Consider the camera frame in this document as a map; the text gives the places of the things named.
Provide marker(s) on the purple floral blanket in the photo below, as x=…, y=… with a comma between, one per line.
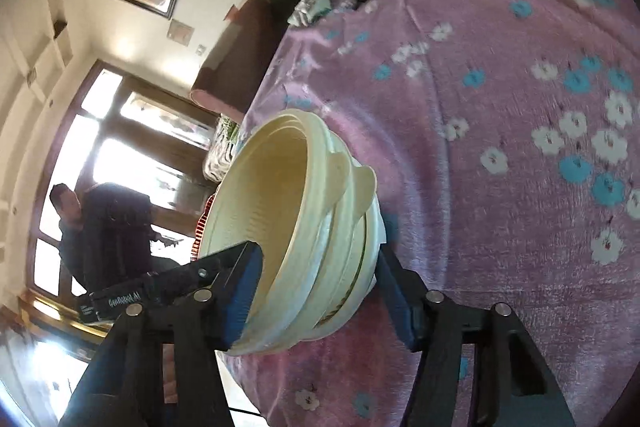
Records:
x=500, y=207

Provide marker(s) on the cream plastic bowl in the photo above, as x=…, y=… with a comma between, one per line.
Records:
x=280, y=187
x=367, y=187

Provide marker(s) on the cream bowl with green stripe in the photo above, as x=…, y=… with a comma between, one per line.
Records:
x=350, y=302

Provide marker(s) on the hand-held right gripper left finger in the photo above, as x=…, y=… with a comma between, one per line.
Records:
x=240, y=302

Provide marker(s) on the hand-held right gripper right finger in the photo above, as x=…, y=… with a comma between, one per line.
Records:
x=395, y=302

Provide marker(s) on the wall plaque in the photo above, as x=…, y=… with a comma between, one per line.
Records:
x=180, y=32

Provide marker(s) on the wooden window frame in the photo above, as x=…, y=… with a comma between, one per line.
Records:
x=122, y=107

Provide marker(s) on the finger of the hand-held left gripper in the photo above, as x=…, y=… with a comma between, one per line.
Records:
x=200, y=267

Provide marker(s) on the floral cushion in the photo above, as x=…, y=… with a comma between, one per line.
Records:
x=220, y=152

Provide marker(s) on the brown armchair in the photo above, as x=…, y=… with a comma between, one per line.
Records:
x=235, y=52

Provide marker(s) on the pile of light clothes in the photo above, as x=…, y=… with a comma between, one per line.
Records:
x=312, y=4

